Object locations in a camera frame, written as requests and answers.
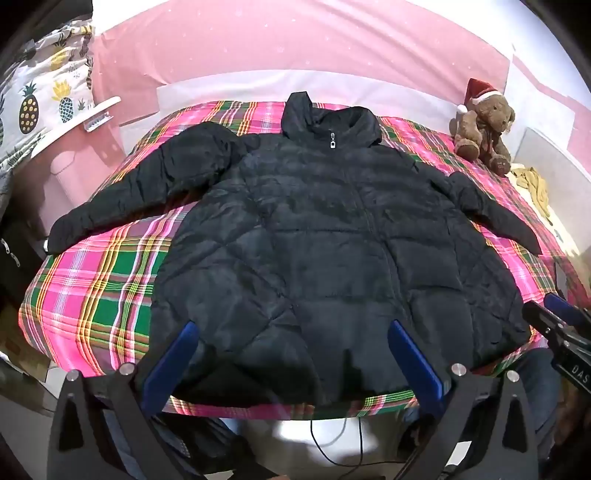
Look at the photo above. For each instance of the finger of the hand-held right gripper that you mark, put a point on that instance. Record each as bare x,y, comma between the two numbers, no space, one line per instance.
541,319
565,308

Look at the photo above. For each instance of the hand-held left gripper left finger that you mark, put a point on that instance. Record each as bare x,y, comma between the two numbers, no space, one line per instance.
173,360

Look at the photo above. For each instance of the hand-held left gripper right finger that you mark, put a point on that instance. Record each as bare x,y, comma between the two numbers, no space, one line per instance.
413,360

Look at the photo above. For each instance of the black puffer jacket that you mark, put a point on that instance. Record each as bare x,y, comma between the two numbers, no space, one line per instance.
323,230

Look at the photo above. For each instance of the person's jeans leg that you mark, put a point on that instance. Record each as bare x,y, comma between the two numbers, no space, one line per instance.
538,387

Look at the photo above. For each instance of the pink green plaid blanket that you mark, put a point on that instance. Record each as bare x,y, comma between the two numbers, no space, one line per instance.
101,295

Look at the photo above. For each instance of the white board panel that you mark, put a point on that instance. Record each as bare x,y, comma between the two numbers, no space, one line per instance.
563,184

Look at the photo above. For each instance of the yellow cloth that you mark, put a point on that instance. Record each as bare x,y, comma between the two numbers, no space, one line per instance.
531,182

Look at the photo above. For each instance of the black bag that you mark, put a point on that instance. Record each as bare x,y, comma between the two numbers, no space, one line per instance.
18,277

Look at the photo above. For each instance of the brown teddy bear santa hat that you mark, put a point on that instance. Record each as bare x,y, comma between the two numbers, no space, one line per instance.
485,131

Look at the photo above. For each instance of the pink plastic bin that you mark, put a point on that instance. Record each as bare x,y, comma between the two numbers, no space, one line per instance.
62,177

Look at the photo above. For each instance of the pineapple print cloth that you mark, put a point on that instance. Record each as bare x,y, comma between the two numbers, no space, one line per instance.
41,92

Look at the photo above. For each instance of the white wall holder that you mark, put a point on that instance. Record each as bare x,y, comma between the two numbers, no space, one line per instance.
99,115

